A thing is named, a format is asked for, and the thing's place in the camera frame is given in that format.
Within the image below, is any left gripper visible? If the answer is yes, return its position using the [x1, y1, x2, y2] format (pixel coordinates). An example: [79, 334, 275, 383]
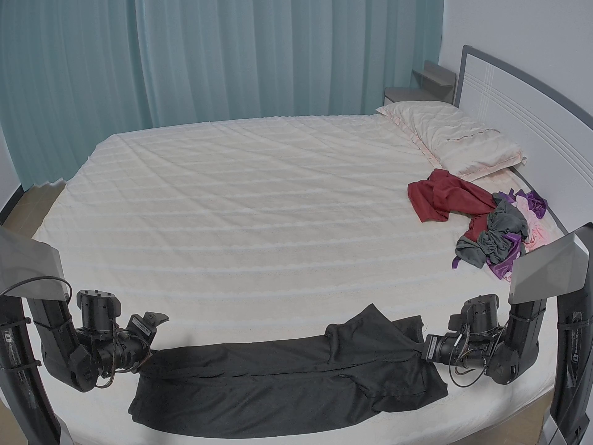
[99, 312, 170, 373]

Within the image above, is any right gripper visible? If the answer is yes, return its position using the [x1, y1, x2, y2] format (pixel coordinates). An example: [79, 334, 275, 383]
[424, 333, 491, 366]

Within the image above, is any black T-shirt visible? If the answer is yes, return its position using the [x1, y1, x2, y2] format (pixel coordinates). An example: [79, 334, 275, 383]
[128, 305, 449, 434]

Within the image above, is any pile of clothes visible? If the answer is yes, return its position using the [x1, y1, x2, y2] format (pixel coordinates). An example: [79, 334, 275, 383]
[452, 189, 549, 282]

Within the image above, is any dark red garment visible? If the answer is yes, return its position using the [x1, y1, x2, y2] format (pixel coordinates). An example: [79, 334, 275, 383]
[408, 168, 503, 242]

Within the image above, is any bed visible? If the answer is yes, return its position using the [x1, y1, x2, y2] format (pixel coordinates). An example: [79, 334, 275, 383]
[0, 44, 593, 445]

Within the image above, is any cream pillow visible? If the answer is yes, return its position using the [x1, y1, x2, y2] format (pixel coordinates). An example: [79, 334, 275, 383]
[375, 100, 528, 180]

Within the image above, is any grey bedside table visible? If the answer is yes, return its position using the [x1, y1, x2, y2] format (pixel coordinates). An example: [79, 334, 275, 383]
[384, 60, 457, 106]

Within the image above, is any blue-green curtain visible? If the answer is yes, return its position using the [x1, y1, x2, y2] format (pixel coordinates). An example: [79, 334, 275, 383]
[0, 0, 445, 189]

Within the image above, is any black cable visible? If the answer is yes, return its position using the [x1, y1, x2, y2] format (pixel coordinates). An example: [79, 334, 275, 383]
[0, 276, 72, 302]
[448, 363, 487, 388]

